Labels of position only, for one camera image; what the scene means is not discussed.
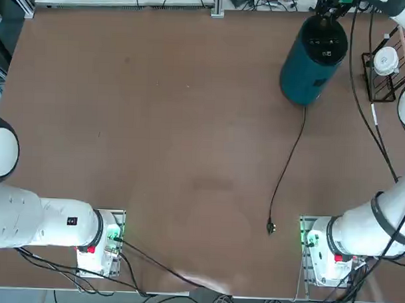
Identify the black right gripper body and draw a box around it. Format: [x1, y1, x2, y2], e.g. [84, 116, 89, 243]
[316, 0, 354, 11]

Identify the green cylindrical air fryer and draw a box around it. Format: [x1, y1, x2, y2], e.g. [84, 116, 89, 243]
[278, 13, 350, 108]

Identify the white cup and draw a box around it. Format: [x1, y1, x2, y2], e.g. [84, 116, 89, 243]
[372, 45, 400, 76]

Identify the black wire cup rack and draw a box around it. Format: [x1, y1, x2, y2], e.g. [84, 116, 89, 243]
[359, 23, 405, 104]

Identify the aluminium frame post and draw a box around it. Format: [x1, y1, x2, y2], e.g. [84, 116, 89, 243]
[211, 0, 225, 19]

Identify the black air fryer power cord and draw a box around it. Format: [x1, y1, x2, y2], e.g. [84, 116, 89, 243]
[265, 104, 308, 238]

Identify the black cable bundle right base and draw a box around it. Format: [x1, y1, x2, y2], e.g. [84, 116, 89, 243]
[317, 208, 405, 303]

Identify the black cable bundle base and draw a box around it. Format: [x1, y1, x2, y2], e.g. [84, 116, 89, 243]
[317, 208, 405, 303]
[13, 246, 150, 298]

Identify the aluminium frame rail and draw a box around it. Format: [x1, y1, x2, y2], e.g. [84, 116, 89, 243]
[3, 0, 36, 19]

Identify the long black table cable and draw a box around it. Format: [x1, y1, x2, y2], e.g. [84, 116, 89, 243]
[117, 239, 234, 296]

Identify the black cable bundle left base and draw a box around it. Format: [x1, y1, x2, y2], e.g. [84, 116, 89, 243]
[13, 246, 150, 298]

